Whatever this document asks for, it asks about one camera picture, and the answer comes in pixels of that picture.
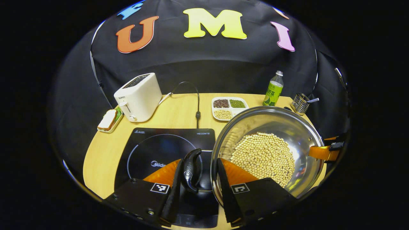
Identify black power cable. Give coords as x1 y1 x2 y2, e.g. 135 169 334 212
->
171 81 201 129

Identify metal stand pole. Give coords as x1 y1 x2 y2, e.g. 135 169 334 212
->
335 67 347 91

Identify steel pot with black handles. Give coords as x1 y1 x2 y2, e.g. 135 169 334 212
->
181 106 326 206

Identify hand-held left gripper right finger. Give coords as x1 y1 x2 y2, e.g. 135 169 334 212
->
217 157 299 228

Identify black induction cooktop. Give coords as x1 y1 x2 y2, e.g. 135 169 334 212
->
114 128 221 229

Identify green label drink bottle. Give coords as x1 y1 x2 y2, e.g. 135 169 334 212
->
263 71 284 107

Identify metal wire utensil holder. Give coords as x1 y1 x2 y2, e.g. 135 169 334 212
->
291 93 310 115

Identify white toaster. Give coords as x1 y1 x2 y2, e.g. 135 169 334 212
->
114 73 163 123

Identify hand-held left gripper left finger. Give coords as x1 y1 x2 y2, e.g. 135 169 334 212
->
103 159 184 228

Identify white divided bean dish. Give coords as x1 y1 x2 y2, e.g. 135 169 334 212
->
212 97 249 122

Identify sandwich on small tray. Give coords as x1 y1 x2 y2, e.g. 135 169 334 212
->
97 107 123 133

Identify heap of soybeans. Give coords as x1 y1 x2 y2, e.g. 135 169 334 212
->
230 133 295 188

